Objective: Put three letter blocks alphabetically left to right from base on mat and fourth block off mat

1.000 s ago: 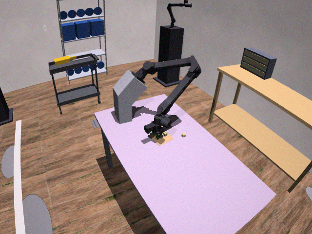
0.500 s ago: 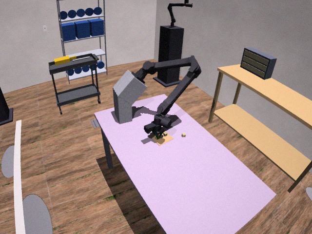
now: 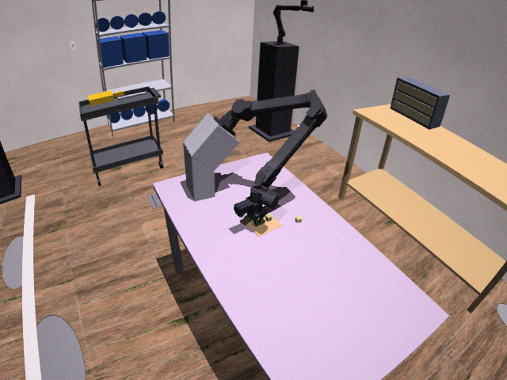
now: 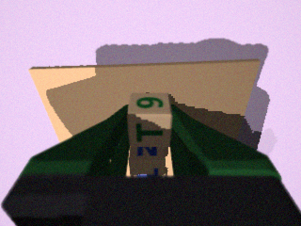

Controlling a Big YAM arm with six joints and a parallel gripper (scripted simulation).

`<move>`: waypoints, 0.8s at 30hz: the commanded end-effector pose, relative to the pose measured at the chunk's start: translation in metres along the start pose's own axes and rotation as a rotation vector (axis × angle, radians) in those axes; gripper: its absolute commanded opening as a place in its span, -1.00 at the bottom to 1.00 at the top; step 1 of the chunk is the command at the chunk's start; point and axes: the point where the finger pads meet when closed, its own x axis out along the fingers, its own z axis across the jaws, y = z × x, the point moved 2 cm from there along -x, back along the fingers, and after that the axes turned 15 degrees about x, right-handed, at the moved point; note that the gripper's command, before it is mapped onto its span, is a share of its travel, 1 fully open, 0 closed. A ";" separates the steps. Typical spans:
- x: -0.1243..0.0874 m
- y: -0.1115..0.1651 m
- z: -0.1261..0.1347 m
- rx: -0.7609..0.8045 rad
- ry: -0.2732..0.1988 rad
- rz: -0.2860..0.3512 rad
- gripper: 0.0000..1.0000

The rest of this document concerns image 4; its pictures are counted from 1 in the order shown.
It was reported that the tan flat mat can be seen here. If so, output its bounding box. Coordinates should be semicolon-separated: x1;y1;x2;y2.
29;58;261;142

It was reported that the brown letter block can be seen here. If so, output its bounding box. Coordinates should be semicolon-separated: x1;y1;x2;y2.
129;146;166;175
127;93;172;147

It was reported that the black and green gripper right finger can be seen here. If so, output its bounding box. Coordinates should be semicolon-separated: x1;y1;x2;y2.
169;105;282;181

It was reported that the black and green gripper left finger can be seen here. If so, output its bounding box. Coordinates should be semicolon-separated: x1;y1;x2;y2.
17;105;130;179

